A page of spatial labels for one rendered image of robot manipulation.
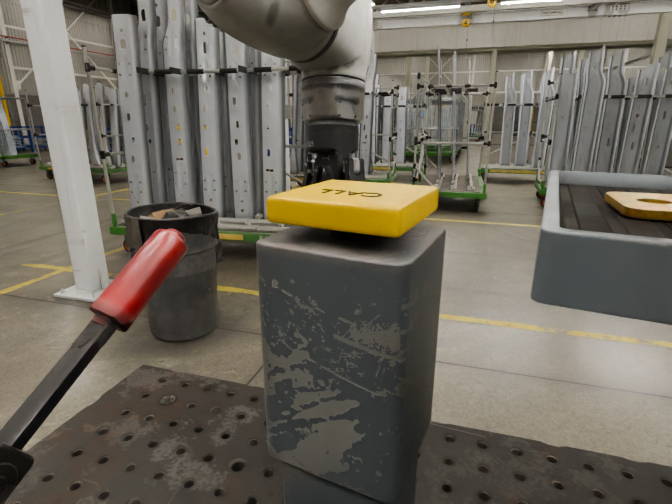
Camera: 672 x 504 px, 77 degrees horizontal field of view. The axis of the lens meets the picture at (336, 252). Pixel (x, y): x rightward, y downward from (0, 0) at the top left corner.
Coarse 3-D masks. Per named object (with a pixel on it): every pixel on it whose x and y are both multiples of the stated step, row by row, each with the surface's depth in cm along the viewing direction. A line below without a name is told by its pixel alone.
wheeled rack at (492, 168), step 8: (488, 104) 829; (496, 104) 824; (504, 104) 820; (512, 104) 815; (520, 104) 811; (528, 104) 807; (536, 104) 801; (528, 144) 881; (480, 152) 831; (528, 152) 886; (488, 168) 838; (496, 168) 835; (504, 168) 831; (512, 168) 827; (520, 168) 822; (528, 168) 818; (536, 168) 813
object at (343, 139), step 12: (312, 132) 59; (324, 132) 58; (336, 132) 58; (348, 132) 58; (312, 144) 59; (324, 144) 58; (336, 144) 58; (348, 144) 59; (324, 156) 62; (336, 156) 58; (348, 156) 59; (336, 168) 59; (324, 180) 62
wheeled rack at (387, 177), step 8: (392, 80) 634; (376, 88) 731; (384, 88) 728; (392, 88) 637; (376, 96) 709; (384, 96) 719; (392, 96) 641; (392, 104) 645; (296, 176) 720; (368, 176) 693; (376, 176) 691; (384, 176) 709; (392, 176) 723
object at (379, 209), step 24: (288, 192) 19; (312, 192) 19; (336, 192) 19; (360, 192) 19; (384, 192) 19; (408, 192) 19; (432, 192) 19; (288, 216) 18; (312, 216) 17; (336, 216) 17; (360, 216) 16; (384, 216) 16; (408, 216) 16; (360, 240) 18
